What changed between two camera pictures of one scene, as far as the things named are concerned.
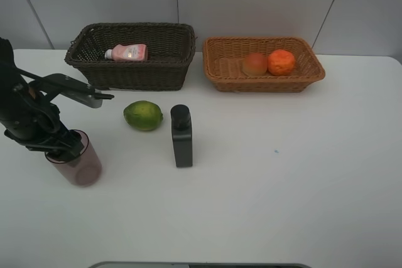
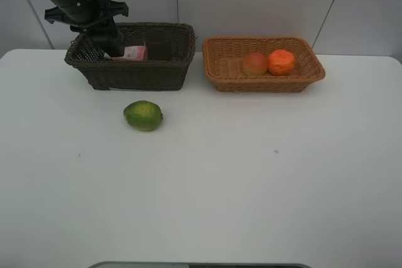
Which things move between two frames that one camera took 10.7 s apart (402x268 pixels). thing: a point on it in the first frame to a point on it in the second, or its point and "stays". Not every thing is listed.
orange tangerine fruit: (281, 63) stays
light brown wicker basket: (223, 59) stays
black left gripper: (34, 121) to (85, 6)
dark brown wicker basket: (133, 56) stays
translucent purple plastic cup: (84, 169) to (157, 44)
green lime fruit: (143, 115) stays
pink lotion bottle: (128, 52) stays
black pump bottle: (181, 126) to (109, 37)
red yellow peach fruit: (255, 64) stays
